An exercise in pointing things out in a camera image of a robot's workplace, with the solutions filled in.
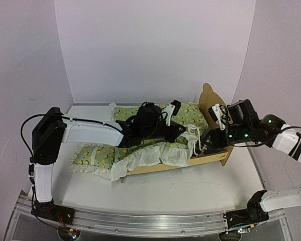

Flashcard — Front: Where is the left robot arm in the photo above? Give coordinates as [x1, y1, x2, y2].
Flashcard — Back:
[21, 100, 186, 219]

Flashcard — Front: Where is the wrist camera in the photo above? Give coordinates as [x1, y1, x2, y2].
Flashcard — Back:
[208, 103, 229, 131]
[163, 100, 181, 126]

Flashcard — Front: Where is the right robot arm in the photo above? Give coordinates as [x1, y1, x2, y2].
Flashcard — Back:
[201, 99, 301, 222]

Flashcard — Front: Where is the aluminium front rail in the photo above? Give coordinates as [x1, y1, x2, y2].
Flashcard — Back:
[6, 192, 291, 240]

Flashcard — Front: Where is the wooden pet bed frame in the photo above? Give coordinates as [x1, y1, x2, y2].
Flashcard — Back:
[119, 83, 233, 184]

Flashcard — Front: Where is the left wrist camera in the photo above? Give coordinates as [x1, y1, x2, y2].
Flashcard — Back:
[163, 100, 181, 126]

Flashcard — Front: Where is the lemon print bed cushion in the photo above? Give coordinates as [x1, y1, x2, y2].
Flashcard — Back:
[109, 102, 209, 181]

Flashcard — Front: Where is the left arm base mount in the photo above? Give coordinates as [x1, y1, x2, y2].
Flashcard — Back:
[32, 200, 75, 224]

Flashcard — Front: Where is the small lemon print pillow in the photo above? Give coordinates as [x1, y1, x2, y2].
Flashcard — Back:
[69, 143, 117, 179]

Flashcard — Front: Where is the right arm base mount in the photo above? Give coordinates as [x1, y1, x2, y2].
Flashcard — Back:
[223, 190, 269, 231]

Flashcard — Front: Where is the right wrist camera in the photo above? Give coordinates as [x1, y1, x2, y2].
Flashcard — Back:
[208, 103, 229, 131]

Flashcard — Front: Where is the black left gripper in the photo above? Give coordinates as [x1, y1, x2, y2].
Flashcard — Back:
[143, 122, 187, 144]

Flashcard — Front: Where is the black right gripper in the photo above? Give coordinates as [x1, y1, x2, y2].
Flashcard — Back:
[202, 124, 252, 151]

